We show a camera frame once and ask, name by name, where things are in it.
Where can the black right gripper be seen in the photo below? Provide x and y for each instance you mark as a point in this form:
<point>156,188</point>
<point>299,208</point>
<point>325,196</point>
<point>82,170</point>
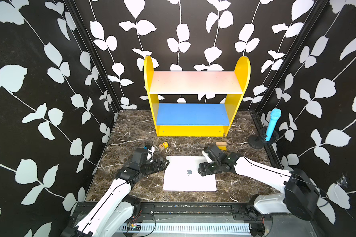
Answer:
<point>203,169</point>

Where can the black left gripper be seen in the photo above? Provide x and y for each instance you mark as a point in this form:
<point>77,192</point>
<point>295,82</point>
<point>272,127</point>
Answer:
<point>156,167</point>

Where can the silver laptop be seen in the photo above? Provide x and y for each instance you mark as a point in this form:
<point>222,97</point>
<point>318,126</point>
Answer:
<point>182,175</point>

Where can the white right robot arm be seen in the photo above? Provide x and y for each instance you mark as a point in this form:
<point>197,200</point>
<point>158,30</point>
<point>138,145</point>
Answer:
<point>297,194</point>

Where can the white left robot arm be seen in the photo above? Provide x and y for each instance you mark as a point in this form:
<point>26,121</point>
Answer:
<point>117,205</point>

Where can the yellow flat block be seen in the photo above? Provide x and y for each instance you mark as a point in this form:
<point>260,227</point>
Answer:
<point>223,148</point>

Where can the wooden block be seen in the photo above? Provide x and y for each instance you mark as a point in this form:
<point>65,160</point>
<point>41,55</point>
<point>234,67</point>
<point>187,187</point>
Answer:
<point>221,144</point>

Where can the yellow two-tier toy shelf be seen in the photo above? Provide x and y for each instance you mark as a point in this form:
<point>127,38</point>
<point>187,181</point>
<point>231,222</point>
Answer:
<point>195,103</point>

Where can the small green circuit board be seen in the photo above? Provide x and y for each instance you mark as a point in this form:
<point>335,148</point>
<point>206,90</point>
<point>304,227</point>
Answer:
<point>134,227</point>

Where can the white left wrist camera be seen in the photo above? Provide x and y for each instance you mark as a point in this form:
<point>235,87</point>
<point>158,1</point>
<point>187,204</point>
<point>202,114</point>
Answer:
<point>150,152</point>

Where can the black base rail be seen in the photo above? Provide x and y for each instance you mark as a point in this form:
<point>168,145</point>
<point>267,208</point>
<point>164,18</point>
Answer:
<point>236,210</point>

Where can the white slotted cable duct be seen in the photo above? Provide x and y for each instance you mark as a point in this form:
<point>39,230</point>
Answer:
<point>191,228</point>

